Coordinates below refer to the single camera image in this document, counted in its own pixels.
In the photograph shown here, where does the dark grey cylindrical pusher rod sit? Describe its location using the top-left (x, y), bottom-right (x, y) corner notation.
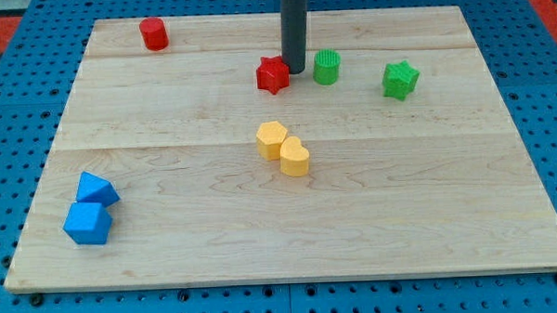
top-left (279, 0), bottom-right (307, 74)

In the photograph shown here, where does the red star block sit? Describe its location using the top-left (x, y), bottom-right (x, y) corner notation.
top-left (256, 55), bottom-right (290, 95)

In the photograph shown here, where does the green star block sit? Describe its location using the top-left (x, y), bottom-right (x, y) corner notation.
top-left (382, 60), bottom-right (420, 101)

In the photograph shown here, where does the green cylinder block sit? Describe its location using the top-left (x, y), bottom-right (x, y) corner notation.
top-left (313, 49), bottom-right (341, 85)

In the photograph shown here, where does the yellow hexagon block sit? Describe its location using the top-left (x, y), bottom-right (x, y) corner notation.
top-left (255, 122), bottom-right (288, 161)

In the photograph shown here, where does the red cylinder block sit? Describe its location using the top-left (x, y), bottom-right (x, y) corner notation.
top-left (138, 17), bottom-right (169, 51)

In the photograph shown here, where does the yellow heart block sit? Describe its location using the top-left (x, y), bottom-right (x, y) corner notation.
top-left (279, 137), bottom-right (310, 177)

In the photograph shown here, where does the light wooden board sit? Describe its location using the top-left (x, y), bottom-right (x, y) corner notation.
top-left (5, 7), bottom-right (557, 293)

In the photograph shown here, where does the blue triangle block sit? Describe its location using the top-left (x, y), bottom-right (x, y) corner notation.
top-left (75, 172), bottom-right (120, 207)

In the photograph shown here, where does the blue cube block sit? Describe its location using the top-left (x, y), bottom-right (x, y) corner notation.
top-left (62, 202), bottom-right (112, 245)

